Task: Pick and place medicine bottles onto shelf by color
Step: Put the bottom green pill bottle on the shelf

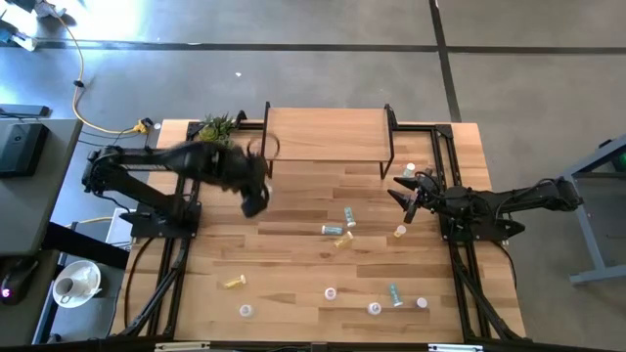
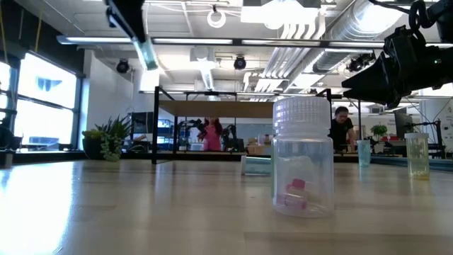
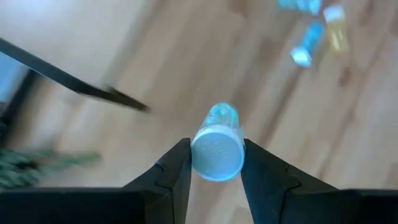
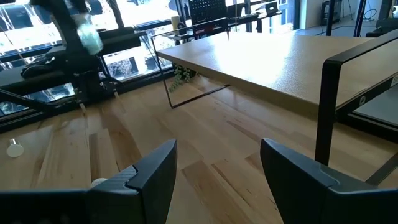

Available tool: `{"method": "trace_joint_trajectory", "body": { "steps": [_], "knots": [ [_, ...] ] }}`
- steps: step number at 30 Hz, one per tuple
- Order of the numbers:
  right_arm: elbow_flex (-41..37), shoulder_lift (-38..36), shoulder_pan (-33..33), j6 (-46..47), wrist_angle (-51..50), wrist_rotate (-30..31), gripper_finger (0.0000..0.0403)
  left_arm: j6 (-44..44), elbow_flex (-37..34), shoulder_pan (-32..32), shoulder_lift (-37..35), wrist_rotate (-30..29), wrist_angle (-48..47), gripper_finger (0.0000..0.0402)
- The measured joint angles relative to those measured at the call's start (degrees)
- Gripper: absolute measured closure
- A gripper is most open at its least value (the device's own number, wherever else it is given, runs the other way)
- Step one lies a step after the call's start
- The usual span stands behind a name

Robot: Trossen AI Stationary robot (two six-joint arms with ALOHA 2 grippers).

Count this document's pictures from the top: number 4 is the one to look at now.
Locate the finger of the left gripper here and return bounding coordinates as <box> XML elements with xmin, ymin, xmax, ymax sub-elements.
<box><xmin>67</xmin><ymin>0</ymin><xmax>81</xmax><ymax>18</ymax></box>
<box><xmin>79</xmin><ymin>0</ymin><xmax>91</xmax><ymax>16</ymax></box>

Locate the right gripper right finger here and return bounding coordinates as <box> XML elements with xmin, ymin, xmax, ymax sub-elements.
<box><xmin>260</xmin><ymin>138</ymin><xmax>380</xmax><ymax>224</ymax></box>

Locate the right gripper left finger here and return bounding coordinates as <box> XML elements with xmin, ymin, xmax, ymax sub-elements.
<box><xmin>88</xmin><ymin>139</ymin><xmax>178</xmax><ymax>224</ymax></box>

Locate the green medicine bottle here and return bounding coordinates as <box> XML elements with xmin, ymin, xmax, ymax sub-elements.
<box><xmin>75</xmin><ymin>14</ymin><xmax>104</xmax><ymax>56</ymax></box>

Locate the clear wide medicine bottle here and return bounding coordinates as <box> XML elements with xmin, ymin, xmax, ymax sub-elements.
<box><xmin>6</xmin><ymin>138</ymin><xmax>25</xmax><ymax>159</ymax></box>

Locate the large window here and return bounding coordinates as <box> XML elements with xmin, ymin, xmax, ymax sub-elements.
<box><xmin>0</xmin><ymin>0</ymin><xmax>187</xmax><ymax>116</ymax></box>

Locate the beige cylinder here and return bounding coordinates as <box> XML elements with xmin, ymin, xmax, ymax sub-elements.
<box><xmin>170</xmin><ymin>15</ymin><xmax>182</xmax><ymax>31</ymax></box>

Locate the potted green succulent plant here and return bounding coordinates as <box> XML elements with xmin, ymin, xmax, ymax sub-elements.
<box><xmin>169</xmin><ymin>63</ymin><xmax>199</xmax><ymax>93</ymax></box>

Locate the black desk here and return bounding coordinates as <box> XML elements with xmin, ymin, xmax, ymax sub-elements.
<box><xmin>228</xmin><ymin>11</ymin><xmax>283</xmax><ymax>34</ymax></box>

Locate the black pole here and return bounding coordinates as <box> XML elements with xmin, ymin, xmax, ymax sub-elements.
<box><xmin>325</xmin><ymin>0</ymin><xmax>336</xmax><ymax>37</ymax></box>

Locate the blue pole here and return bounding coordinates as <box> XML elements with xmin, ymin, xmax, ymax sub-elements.
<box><xmin>353</xmin><ymin>0</ymin><xmax>368</xmax><ymax>38</ymax></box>

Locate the open laptop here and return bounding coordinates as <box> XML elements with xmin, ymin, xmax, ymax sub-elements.
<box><xmin>264</xmin><ymin>1</ymin><xmax>280</xmax><ymax>16</ymax></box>

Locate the wooden shelf black frame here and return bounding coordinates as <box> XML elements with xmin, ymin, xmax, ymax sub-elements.
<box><xmin>150</xmin><ymin>17</ymin><xmax>398</xmax><ymax>187</ymax></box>

